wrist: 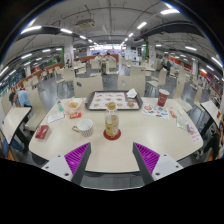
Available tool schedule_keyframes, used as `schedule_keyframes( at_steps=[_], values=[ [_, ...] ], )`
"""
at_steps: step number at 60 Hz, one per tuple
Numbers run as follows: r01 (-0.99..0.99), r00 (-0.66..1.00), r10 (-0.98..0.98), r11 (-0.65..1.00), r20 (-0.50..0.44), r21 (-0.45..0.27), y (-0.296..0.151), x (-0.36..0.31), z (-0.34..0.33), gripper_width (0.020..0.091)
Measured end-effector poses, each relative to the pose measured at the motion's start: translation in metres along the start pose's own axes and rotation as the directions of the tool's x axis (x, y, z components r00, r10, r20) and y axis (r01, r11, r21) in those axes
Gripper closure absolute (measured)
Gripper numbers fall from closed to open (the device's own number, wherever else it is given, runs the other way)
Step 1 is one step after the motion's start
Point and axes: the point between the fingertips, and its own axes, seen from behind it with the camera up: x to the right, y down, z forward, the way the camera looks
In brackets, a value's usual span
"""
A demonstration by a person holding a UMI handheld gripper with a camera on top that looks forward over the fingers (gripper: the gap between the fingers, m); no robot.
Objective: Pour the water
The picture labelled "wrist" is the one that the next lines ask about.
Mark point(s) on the clear plastic bag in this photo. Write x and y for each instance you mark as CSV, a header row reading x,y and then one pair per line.
x,y
182,123

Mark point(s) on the white paper receipt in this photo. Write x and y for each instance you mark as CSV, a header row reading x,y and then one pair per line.
x,y
55,117

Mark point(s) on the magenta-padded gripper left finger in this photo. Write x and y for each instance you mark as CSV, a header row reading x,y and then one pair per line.
x,y
76,156

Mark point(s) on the red paper cup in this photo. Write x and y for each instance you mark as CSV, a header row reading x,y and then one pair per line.
x,y
163,97

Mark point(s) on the beige neighbouring table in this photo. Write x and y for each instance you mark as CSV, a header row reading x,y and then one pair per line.
x,y
210,108
15,120

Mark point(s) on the red sachet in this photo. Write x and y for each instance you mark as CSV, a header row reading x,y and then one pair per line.
x,y
173,113

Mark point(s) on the colourful printed leaflet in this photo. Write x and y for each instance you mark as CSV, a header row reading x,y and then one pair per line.
x,y
156,110

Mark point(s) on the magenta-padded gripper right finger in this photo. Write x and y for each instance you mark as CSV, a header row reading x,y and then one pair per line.
x,y
146,156

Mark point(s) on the person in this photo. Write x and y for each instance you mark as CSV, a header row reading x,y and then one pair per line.
x,y
98,57
108,57
220,136
21,98
165,63

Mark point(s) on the brown food tray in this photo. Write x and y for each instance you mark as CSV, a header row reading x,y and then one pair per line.
x,y
100,100

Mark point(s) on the flat round red coaster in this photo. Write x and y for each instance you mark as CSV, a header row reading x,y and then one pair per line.
x,y
106,136

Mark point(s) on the ceiling lights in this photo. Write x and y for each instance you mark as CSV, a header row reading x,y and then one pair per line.
x,y
170,11

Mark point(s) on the paper wrapper with fries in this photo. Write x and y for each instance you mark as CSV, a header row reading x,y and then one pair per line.
x,y
73,106

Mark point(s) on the pink printed table sticker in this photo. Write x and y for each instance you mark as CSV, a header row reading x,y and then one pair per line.
x,y
195,136

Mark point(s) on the clear bottle with tan cap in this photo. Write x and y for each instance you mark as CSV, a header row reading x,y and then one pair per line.
x,y
112,121

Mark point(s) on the small round bun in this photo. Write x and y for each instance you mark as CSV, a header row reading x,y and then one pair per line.
x,y
130,104

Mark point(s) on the white paper napkin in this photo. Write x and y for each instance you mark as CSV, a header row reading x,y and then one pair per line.
x,y
131,93

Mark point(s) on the small teal sanitizer bottle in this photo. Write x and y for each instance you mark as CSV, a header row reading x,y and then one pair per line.
x,y
60,106

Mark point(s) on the red box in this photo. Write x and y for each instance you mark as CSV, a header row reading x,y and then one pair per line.
x,y
42,131

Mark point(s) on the small red sauce packet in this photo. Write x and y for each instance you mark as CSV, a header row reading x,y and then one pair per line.
x,y
75,115

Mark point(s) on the beige chairs group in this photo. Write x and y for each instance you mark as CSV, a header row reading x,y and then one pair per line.
x,y
162,75

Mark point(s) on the ceiling air conditioner unit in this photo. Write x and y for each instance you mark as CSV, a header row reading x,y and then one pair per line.
x,y
85,22

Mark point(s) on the beige chair with round hole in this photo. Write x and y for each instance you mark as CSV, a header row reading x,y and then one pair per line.
x,y
130,83
87,87

